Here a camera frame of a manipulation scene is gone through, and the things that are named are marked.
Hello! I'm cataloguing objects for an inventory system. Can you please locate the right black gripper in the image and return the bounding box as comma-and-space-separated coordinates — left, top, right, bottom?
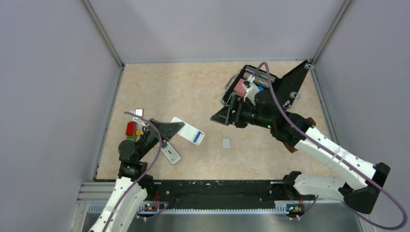
211, 94, 274, 129

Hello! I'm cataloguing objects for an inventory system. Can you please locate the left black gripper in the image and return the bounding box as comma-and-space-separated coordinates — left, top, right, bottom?
137, 117, 185, 160

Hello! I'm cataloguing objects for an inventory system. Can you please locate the blue battery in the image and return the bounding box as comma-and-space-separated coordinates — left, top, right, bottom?
193, 131, 203, 144

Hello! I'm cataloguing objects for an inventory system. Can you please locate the white battery cover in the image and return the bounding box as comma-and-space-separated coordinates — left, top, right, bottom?
222, 138, 231, 149

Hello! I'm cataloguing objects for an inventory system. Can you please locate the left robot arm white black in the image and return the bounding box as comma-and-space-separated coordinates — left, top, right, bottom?
90, 119, 185, 232

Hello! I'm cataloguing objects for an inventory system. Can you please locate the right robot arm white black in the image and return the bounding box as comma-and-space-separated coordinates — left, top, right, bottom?
210, 93, 391, 214

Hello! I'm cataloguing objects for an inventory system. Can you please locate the white remote control with screen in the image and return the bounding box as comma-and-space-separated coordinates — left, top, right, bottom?
161, 142, 181, 165

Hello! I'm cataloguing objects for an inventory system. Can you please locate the pink card deck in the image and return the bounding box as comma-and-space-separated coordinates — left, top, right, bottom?
234, 78, 246, 97

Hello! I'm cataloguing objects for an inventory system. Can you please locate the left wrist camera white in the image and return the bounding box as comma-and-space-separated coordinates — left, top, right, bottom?
133, 108, 144, 122

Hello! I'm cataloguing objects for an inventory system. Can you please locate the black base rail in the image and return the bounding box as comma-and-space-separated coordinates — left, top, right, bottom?
121, 179, 316, 212

